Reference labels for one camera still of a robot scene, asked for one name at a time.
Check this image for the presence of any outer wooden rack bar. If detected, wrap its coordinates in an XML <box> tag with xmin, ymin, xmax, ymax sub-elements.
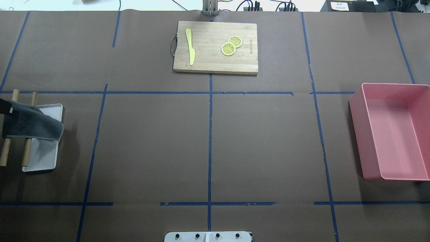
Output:
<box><xmin>0</xmin><ymin>89</ymin><xmax>20</xmax><ymax>166</ymax></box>

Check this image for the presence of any white rack base tray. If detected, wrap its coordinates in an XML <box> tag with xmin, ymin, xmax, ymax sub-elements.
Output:
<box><xmin>22</xmin><ymin>103</ymin><xmax>63</xmax><ymax>172</ymax></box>

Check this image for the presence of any wooden rack bar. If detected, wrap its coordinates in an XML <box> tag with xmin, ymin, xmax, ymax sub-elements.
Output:
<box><xmin>0</xmin><ymin>89</ymin><xmax>20</xmax><ymax>166</ymax></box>
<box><xmin>21</xmin><ymin>92</ymin><xmax>38</xmax><ymax>167</ymax></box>

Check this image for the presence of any bamboo cutting board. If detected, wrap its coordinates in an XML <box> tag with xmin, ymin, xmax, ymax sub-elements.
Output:
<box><xmin>173</xmin><ymin>21</ymin><xmax>259</xmax><ymax>75</ymax></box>

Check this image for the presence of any lemon slice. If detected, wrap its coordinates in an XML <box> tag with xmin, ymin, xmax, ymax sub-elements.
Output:
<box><xmin>228</xmin><ymin>35</ymin><xmax>243</xmax><ymax>48</ymax></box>
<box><xmin>220</xmin><ymin>42</ymin><xmax>236</xmax><ymax>56</ymax></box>

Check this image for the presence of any grey cleaning cloth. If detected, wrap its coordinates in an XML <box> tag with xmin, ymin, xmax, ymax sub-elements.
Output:
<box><xmin>2</xmin><ymin>100</ymin><xmax>63</xmax><ymax>141</ymax></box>

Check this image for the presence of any rear lemon slice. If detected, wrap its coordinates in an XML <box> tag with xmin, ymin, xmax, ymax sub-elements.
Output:
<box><xmin>228</xmin><ymin>35</ymin><xmax>243</xmax><ymax>48</ymax></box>

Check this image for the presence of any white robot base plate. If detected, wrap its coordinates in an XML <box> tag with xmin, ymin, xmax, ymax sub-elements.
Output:
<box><xmin>164</xmin><ymin>231</ymin><xmax>253</xmax><ymax>242</ymax></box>

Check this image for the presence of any pink plastic bin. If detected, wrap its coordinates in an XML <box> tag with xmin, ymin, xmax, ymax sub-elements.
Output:
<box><xmin>349</xmin><ymin>83</ymin><xmax>430</xmax><ymax>181</ymax></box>

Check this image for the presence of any front lemon slice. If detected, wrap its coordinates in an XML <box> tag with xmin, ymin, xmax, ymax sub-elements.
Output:
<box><xmin>220</xmin><ymin>42</ymin><xmax>236</xmax><ymax>56</ymax></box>

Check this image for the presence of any inner wooden rack bar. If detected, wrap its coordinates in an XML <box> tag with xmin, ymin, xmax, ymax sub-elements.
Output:
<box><xmin>21</xmin><ymin>92</ymin><xmax>38</xmax><ymax>167</ymax></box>

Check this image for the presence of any aluminium profile post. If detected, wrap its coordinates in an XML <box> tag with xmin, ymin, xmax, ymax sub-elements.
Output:
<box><xmin>202</xmin><ymin>0</ymin><xmax>219</xmax><ymax>16</ymax></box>

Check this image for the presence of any yellow plastic knife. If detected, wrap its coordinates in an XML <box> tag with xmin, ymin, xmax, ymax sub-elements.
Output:
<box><xmin>185</xmin><ymin>29</ymin><xmax>196</xmax><ymax>66</ymax></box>

